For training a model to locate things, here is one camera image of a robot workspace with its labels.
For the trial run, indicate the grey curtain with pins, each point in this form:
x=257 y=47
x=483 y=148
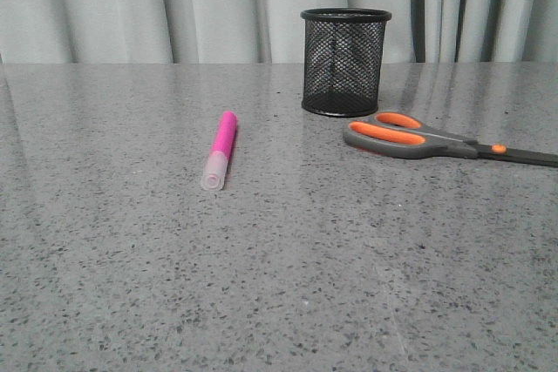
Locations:
x=267 y=31

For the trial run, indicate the pink highlighter pen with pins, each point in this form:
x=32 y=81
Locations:
x=216 y=166

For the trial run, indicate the black mesh pen holder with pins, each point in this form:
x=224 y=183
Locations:
x=343 y=53

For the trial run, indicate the grey orange scissors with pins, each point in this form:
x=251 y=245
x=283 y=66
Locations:
x=400 y=136

